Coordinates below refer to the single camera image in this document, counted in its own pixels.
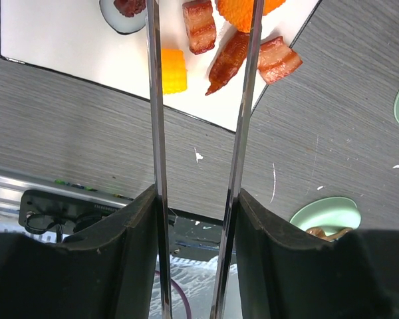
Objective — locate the brown grilled eel piece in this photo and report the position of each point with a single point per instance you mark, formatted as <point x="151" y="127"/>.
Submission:
<point x="228" y="61"/>

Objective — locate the braised pork belly cube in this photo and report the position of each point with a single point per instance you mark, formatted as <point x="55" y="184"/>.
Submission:
<point x="200" y="26"/>

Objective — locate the bacon strip piece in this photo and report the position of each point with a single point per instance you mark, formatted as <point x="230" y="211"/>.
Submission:
<point x="277" y="60"/>

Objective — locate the yellow egg piece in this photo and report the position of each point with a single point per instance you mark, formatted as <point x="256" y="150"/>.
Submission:
<point x="174" y="73"/>

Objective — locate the sushi roll slice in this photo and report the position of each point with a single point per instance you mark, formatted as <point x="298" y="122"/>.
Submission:
<point x="124" y="17"/>

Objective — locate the white square plate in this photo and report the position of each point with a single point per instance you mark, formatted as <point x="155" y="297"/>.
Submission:
<point x="72" y="37"/>

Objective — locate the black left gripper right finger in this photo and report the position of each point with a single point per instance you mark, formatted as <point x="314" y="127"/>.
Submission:
<point x="286" y="273"/>

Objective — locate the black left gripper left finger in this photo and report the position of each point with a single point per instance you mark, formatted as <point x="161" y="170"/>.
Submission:
<point x="90" y="278"/>

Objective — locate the mint green canister lid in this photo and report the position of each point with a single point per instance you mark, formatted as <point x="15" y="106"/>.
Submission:
<point x="329" y="218"/>

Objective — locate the white slotted cable duct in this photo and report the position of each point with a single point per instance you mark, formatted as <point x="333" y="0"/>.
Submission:
<point x="7" y="227"/>

